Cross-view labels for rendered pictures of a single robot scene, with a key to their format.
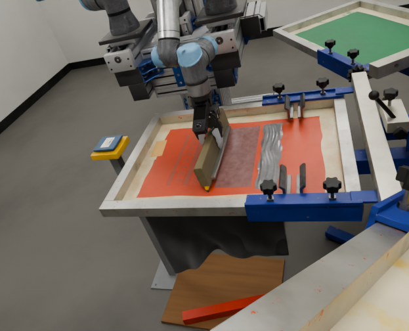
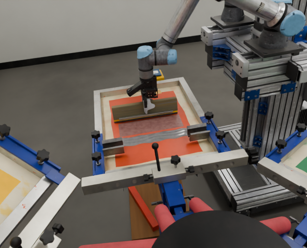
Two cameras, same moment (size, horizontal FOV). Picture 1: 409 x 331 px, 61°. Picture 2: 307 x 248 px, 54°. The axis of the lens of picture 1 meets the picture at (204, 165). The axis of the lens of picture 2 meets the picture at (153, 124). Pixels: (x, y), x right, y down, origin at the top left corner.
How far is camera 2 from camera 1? 1.34 m
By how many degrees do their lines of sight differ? 48
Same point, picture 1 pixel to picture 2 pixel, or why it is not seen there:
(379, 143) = (140, 171)
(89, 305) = not seen: hidden behind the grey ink
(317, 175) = (132, 161)
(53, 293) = not seen: hidden behind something
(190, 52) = (138, 51)
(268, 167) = (136, 139)
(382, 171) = (111, 175)
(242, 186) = (119, 134)
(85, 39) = not seen: outside the picture
